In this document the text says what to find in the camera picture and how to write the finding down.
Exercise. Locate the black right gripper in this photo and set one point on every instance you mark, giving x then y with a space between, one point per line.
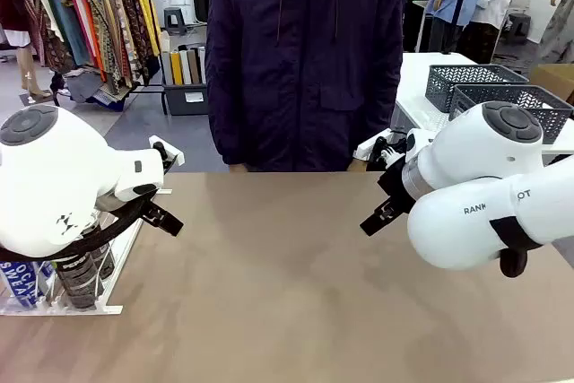
399 185

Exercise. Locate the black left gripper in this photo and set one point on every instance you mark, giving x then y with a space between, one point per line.
152 210

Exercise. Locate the blue Pocari Sweat can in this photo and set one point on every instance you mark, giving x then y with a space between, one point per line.
18 284
46 284

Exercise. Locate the grey perforated plastic basket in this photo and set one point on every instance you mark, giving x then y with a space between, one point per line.
515 98
471 75

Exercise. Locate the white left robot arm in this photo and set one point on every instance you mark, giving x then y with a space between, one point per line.
54 176

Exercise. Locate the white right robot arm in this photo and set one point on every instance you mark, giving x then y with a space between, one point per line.
471 154

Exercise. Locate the left forearm in navy sleeve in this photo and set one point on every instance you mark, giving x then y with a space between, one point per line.
381 114

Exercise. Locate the right forearm in navy sleeve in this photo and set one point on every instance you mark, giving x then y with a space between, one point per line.
222 123

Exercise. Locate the person's left hand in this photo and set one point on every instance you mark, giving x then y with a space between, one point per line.
358 166

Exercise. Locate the person's right hand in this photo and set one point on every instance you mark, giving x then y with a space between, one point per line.
237 168

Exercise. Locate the dark grey storage bin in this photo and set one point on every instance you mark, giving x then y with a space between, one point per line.
186 100

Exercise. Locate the white side table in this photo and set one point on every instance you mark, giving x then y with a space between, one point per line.
417 82

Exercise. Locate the yellow board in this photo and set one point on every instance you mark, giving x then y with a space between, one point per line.
176 68

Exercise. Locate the white board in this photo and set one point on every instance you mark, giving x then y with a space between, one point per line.
185 67

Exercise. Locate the grey cloth pile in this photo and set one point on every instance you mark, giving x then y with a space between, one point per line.
89 87

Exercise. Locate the brown board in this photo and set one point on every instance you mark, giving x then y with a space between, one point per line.
193 67

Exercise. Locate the person in navy jacket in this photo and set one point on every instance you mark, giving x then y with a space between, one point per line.
305 64

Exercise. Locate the orange hanging garment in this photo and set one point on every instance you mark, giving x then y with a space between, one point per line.
95 42

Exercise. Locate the grey step stool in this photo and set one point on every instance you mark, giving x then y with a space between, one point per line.
175 20

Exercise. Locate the colourful clothes rack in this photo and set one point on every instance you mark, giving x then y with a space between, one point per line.
112 20

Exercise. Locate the yellow hanging garment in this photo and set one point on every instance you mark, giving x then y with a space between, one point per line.
143 2

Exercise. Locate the brown cardboard box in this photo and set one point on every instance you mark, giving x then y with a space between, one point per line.
553 80

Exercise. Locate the dark green hanging garment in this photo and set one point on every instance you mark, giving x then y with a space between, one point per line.
63 20

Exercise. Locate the dark plastic stool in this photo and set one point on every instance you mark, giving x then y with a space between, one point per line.
520 26

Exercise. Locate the mannequin in grey-green dress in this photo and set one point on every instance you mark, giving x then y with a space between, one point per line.
558 20

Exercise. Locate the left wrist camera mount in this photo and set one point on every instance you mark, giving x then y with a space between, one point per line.
172 156

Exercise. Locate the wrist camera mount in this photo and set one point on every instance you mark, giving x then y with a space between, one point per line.
172 156
385 150

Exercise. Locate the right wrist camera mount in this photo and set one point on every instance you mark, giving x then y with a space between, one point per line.
385 150

